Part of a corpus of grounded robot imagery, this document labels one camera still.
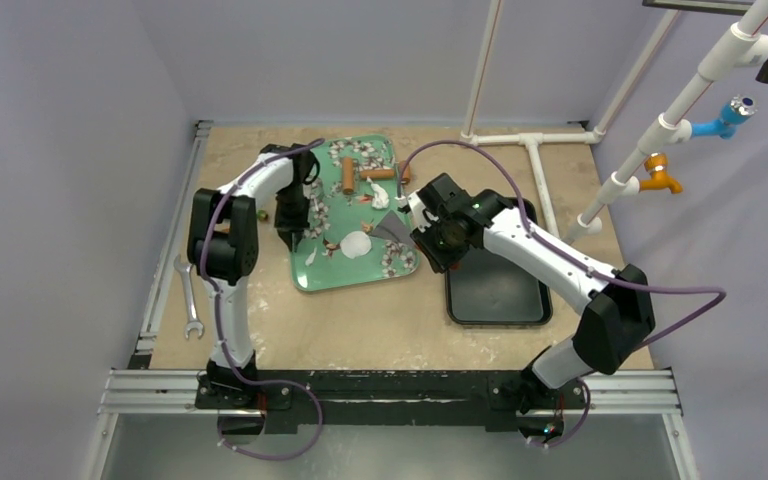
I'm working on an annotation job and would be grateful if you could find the blue faucet tap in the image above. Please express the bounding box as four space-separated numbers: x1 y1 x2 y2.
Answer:
691 95 758 139

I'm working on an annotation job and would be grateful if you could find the wooden rolling pin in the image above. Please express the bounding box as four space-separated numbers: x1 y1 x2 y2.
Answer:
339 157 413 195

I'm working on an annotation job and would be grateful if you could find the white dough scrap lump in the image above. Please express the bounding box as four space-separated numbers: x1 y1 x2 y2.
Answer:
366 178 390 210

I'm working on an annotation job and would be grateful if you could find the silver open-end wrench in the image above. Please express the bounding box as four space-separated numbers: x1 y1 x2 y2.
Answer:
173 255 205 340

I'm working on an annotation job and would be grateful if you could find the black baking tray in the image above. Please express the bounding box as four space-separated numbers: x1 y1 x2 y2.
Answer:
443 198 554 327

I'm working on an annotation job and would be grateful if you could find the aluminium frame rail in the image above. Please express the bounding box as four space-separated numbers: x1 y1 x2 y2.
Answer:
79 120 215 479

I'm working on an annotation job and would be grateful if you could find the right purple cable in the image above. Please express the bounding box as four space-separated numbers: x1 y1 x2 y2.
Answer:
398 139 728 449

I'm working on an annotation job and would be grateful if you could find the small white dough strip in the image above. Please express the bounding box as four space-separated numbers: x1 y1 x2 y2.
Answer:
304 247 318 267

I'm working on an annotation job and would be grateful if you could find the green floral tray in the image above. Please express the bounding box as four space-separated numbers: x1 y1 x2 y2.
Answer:
290 135 419 292

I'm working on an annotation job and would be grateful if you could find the metal scraper wooden handle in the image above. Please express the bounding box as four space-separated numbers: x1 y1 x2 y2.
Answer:
369 211 417 248

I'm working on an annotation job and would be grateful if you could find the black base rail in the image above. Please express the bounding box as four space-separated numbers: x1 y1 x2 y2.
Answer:
193 369 589 439

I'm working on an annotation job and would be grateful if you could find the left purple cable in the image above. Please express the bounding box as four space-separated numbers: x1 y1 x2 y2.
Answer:
197 137 327 462

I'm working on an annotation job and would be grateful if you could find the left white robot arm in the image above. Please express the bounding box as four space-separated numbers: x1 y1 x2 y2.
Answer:
186 139 323 409

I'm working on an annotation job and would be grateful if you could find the orange faucet tap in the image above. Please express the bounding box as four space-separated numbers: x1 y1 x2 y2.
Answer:
639 153 683 195

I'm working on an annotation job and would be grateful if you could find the white pvc pipe frame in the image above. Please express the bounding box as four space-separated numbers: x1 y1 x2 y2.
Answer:
461 1 768 242

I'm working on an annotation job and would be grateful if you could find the purple cable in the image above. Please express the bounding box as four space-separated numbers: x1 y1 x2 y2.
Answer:
398 139 728 449
197 137 327 462

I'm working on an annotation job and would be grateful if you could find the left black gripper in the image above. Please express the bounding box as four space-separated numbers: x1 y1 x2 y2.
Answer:
273 184 309 251

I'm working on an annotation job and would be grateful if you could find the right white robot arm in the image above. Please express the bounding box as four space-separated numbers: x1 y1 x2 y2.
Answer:
398 174 655 408

